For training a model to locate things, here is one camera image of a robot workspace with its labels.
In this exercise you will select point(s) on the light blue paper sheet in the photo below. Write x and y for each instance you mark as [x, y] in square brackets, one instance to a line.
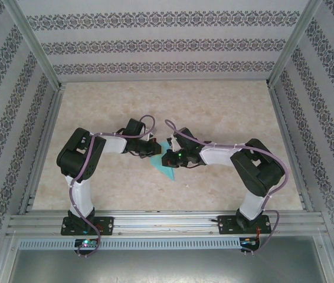
[162, 171]

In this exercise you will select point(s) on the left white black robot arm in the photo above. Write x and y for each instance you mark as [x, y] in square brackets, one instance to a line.
[78, 159]

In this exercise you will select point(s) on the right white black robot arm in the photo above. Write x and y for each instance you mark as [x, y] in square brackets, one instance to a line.
[258, 177]

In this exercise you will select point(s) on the grey metal sheet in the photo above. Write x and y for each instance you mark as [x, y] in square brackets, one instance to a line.
[167, 265]

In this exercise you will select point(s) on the small LED controller board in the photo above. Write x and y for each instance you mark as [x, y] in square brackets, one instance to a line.
[87, 243]
[248, 242]

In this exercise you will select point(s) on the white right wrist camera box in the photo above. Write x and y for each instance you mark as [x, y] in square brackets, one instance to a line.
[173, 143]

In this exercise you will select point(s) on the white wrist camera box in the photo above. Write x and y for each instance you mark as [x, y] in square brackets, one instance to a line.
[173, 143]
[150, 137]

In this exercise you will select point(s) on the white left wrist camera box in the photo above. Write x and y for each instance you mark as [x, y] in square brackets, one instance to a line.
[150, 137]

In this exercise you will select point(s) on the aluminium mounting rail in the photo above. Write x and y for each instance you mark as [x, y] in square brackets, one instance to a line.
[167, 219]

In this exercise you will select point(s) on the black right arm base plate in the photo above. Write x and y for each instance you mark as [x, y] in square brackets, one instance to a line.
[227, 225]

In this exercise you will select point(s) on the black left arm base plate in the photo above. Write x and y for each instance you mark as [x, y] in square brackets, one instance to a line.
[106, 225]

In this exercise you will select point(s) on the aluminium frame post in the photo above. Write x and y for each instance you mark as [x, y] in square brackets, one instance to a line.
[32, 41]
[294, 41]

